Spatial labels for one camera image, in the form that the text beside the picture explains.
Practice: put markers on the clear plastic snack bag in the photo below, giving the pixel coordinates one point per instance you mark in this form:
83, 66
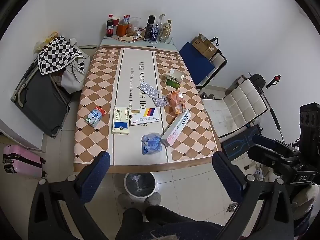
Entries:
133, 27

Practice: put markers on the checkered brown pink tablecloth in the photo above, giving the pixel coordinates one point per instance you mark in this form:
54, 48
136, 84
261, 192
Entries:
100, 85

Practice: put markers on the long white pink box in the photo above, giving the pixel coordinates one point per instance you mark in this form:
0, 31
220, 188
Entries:
175, 128

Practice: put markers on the white trash bin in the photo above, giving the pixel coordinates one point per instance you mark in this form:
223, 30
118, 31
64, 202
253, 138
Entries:
138, 183

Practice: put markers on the black exercise machine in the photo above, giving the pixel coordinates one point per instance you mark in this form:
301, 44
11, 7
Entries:
257, 80

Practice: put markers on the cola bottle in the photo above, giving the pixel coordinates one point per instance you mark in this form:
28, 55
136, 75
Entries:
109, 30

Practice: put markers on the small milk carton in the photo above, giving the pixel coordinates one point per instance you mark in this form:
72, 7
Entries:
95, 117

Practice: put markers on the large silver blister pack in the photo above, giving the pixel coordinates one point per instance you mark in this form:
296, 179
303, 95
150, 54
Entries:
148, 90

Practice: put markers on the red white carton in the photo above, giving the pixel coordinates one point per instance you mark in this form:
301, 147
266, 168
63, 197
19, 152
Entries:
126, 19

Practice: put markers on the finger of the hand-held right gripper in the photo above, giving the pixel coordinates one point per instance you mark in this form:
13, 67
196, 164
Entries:
263, 141
270, 158

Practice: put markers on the person's right leg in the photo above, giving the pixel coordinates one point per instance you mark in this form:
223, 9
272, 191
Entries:
175, 220

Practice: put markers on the person's right hand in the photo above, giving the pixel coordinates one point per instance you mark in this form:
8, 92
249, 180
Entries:
303, 200

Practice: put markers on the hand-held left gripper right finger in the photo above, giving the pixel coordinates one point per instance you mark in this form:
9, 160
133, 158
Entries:
225, 175

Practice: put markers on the white blue medicine box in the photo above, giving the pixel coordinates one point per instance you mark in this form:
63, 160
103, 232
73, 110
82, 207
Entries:
120, 127

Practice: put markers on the black dumbbell pair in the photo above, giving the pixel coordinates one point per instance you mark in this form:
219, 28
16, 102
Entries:
207, 96

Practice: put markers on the pink suitcase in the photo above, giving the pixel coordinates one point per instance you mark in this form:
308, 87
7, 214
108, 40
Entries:
22, 160

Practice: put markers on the black white checkered cloth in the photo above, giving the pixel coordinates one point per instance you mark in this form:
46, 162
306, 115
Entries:
57, 55

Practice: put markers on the tall clear glass bottle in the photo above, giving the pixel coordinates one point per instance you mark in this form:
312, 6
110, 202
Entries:
162, 20

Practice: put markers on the small silver blister pack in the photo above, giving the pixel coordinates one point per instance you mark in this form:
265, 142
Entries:
161, 101

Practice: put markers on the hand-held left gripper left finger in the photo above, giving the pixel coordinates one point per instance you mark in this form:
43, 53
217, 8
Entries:
93, 177

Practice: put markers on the green white medicine box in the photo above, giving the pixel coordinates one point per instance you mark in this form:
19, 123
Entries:
172, 82

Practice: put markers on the grey slipper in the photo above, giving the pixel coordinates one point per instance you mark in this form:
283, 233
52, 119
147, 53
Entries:
124, 200
153, 198

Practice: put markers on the black blue floor mat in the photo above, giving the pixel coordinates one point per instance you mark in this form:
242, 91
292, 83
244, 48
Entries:
237, 143

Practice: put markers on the blue label water bottle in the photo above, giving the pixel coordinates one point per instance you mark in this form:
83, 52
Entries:
154, 33

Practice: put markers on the blue plastic bag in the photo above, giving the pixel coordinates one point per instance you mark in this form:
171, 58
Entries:
151, 143

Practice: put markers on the cardboard box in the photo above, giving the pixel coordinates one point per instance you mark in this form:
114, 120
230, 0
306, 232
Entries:
202, 45

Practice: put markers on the grey folding bed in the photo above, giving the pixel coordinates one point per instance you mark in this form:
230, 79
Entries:
40, 100

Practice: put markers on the round patterned glass bottle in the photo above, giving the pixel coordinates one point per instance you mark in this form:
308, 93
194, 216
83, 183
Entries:
165, 33

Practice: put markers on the orange plastic wrapper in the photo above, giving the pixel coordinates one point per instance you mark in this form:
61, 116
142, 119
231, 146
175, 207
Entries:
177, 100

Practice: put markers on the grey white garment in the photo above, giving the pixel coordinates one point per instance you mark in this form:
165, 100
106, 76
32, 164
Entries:
72, 80

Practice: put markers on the red paper cup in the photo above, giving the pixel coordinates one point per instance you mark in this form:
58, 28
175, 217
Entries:
116, 21

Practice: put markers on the yellow plastic bag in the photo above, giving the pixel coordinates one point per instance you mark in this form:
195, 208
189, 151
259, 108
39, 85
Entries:
50, 37

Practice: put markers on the white box with coloured stripes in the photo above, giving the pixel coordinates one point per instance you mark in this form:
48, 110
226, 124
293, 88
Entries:
147, 118

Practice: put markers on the black spray can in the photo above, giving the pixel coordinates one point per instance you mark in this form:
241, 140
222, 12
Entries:
150, 23

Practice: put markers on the small silver dumbbell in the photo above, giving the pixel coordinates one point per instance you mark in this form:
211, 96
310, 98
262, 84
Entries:
232, 207

